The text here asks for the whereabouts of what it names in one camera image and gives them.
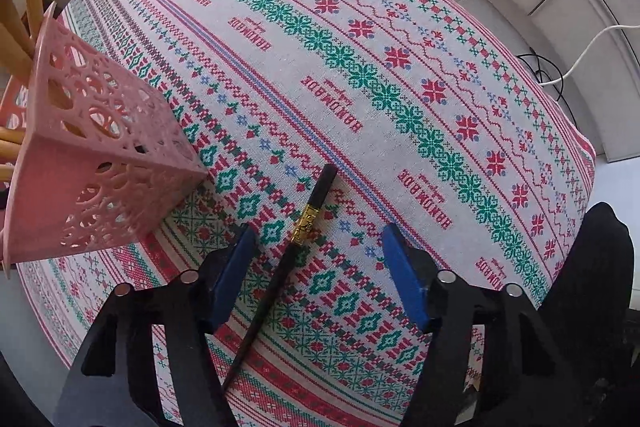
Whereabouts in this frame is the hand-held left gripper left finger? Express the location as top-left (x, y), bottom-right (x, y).
top-left (52, 223), bottom-right (259, 427)

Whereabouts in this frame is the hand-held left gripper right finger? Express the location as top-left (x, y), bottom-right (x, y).
top-left (381, 224), bottom-right (567, 427)

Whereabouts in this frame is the black chopstick with gold band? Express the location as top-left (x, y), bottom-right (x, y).
top-left (222, 164), bottom-right (337, 391)

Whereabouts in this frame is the pink lattice plastic basket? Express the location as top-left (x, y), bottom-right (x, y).
top-left (0, 1), bottom-right (209, 266)

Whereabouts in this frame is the bunch of wooden chopsticks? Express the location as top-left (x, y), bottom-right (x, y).
top-left (0, 0), bottom-right (57, 182)

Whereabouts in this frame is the black blurry object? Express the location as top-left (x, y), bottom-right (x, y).
top-left (542, 201), bottom-right (640, 427)

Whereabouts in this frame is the patterned tablecloth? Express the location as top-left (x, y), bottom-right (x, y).
top-left (15, 0), bottom-right (597, 427)

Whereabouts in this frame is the black cable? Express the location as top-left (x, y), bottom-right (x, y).
top-left (516, 49), bottom-right (567, 102)

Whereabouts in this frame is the white cable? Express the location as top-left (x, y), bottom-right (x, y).
top-left (539, 24), bottom-right (640, 88)

